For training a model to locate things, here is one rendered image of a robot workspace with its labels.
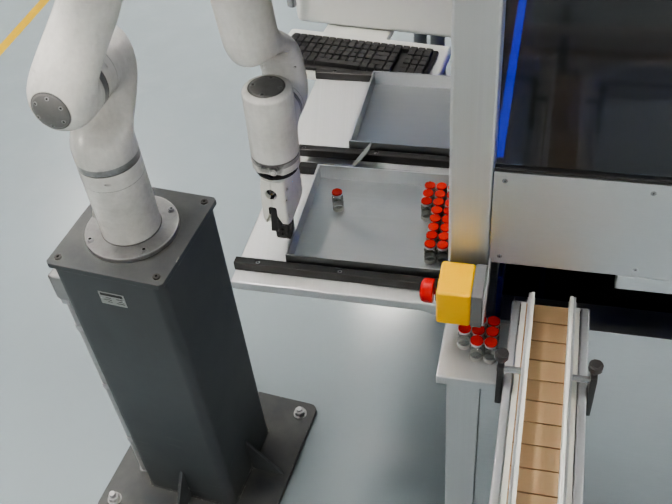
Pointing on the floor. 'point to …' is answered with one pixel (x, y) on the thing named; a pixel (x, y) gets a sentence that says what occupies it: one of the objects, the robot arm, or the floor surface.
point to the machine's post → (471, 198)
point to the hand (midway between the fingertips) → (285, 227)
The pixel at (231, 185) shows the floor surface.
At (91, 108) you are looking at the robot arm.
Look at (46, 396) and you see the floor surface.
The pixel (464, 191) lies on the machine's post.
